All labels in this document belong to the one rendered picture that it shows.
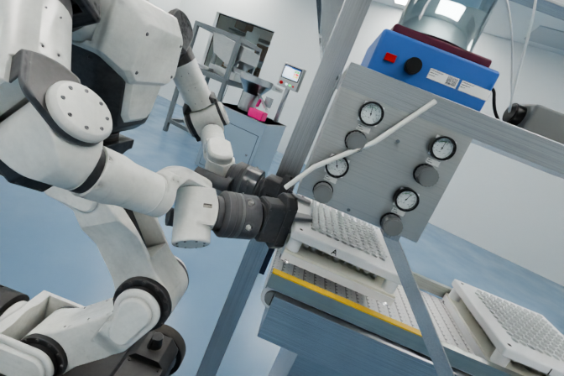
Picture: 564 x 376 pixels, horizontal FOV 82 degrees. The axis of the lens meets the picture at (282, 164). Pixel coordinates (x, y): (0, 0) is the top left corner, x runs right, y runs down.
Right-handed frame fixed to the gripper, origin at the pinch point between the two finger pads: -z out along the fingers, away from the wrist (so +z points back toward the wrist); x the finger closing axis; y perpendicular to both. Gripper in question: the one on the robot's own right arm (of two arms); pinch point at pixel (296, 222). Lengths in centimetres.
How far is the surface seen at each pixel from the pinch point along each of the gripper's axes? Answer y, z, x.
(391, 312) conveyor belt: 15.0, -22.1, 11.4
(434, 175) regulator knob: 22.0, -3.9, -21.6
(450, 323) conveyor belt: 19.1, -38.8, 11.7
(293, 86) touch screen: -251, -123, -30
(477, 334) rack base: 24.8, -38.7, 9.2
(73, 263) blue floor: -104, 38, 89
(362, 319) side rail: 18.5, -8.9, 9.1
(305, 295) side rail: 12.0, 0.7, 9.0
